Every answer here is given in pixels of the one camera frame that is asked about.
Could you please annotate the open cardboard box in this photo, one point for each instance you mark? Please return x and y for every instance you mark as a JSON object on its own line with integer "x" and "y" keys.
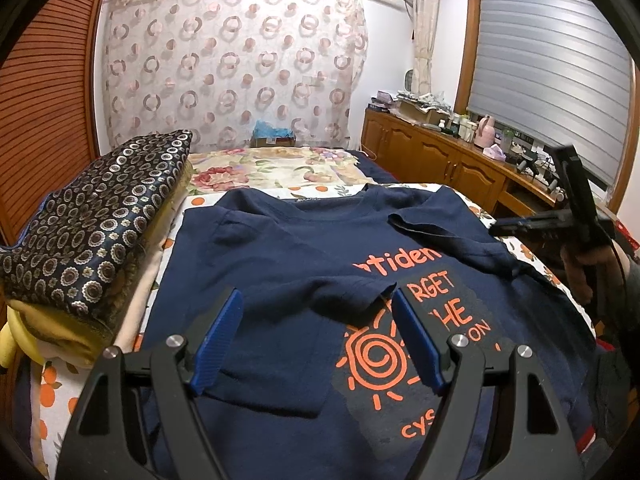
{"x": 417, "y": 112}

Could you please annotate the wooden louvred wardrobe door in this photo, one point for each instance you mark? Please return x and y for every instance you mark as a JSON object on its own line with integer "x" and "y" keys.
{"x": 45, "y": 100}

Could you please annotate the person's right hand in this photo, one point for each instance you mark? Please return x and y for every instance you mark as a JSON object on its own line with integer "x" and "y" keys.
{"x": 610, "y": 270}

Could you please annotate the beige folded blanket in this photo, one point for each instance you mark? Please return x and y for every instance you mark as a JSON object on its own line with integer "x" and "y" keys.
{"x": 150, "y": 280}

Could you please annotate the orange fruit print bedsheet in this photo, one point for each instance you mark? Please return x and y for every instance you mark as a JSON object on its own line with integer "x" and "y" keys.
{"x": 50, "y": 395}

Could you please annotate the pink kettle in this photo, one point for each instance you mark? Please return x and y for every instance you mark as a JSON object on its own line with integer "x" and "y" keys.
{"x": 485, "y": 132}

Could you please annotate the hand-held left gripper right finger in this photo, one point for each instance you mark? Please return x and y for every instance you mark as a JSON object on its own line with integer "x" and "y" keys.
{"x": 417, "y": 340}

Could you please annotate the circle print curtain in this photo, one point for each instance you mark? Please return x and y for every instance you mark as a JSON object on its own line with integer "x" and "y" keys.
{"x": 225, "y": 70}

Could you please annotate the cardboard box with blue bag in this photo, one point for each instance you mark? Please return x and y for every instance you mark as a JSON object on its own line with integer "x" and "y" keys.
{"x": 272, "y": 135}

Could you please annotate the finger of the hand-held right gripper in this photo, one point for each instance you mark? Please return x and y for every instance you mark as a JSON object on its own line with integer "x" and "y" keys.
{"x": 530, "y": 229}

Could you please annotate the navy blue printed t-shirt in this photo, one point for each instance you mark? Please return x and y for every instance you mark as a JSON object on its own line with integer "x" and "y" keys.
{"x": 300, "y": 240}

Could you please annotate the person's right forearm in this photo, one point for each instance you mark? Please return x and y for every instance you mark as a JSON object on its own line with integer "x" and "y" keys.
{"x": 634, "y": 285}

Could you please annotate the dark blue bed cover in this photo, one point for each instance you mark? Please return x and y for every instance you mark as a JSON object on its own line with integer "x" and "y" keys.
{"x": 375, "y": 167}

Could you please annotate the row of toiletry bottles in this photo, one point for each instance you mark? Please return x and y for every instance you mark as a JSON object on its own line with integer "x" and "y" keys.
{"x": 457, "y": 127}

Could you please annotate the dark circle patterned quilt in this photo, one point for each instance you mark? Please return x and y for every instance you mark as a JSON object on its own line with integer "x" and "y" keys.
{"x": 90, "y": 220}

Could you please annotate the wooden cabinet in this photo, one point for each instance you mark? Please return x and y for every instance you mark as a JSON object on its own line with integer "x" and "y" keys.
{"x": 425, "y": 155}

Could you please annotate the pink tissue pack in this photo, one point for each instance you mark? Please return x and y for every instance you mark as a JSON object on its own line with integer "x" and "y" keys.
{"x": 496, "y": 152}

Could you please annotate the beige window curtain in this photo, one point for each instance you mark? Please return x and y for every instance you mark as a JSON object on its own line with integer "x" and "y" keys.
{"x": 425, "y": 10}

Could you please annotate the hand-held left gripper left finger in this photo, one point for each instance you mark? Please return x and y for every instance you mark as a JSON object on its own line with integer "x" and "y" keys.
{"x": 220, "y": 340}

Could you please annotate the floral blanket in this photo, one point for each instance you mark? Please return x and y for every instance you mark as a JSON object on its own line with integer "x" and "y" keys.
{"x": 260, "y": 170}

